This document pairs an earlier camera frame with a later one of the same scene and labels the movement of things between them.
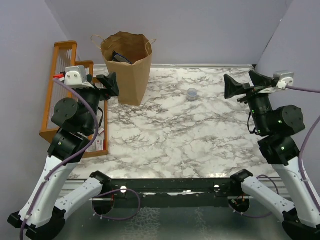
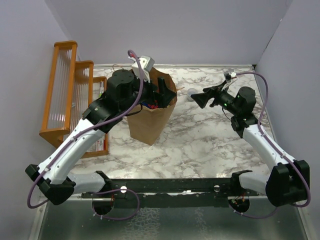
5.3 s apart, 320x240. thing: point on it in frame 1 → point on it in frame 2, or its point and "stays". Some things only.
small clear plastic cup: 192,93 stays
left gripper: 110,82 → 163,98
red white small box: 100,145 stays
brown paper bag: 129,55 → 148,125
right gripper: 232,87 → 202,99
